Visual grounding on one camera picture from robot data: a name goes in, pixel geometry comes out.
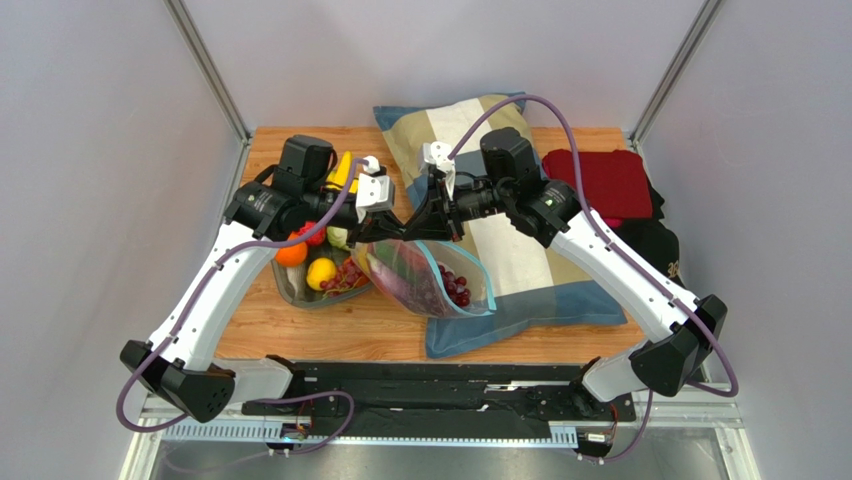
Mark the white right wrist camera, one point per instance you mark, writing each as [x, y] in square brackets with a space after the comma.
[436, 154]

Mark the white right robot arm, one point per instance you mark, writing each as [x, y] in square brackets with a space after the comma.
[680, 330]

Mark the purple grape bunch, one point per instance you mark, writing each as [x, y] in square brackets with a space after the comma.
[349, 277]

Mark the small yellow lemon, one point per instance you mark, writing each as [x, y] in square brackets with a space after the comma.
[320, 272]

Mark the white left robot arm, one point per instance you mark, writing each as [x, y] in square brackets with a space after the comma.
[308, 189]

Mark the clear zip top bag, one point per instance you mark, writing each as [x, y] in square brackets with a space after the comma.
[407, 272]

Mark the green white cabbage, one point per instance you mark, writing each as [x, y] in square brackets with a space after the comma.
[337, 237]

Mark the orange fruit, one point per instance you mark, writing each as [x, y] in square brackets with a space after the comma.
[292, 256]

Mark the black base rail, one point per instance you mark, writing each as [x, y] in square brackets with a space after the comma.
[438, 401]

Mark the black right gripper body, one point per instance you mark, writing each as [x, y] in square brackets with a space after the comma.
[449, 209]

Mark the black cap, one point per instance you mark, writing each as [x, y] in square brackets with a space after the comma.
[655, 243]

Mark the red folded cloth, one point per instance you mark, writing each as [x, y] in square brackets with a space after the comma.
[616, 185]

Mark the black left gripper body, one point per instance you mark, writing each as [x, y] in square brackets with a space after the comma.
[320, 203]

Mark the checkered blue beige pillow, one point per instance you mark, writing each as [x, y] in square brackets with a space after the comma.
[532, 285]

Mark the grey fruit bowl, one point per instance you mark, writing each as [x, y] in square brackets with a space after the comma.
[293, 288]

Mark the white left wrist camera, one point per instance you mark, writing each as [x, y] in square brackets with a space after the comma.
[376, 190]

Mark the yellow banana bunch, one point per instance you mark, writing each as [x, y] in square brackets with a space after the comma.
[337, 178]

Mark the dark red grape bunch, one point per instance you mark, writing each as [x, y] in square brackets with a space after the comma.
[455, 286]

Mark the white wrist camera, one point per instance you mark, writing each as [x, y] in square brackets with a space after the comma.
[436, 154]
[376, 190]

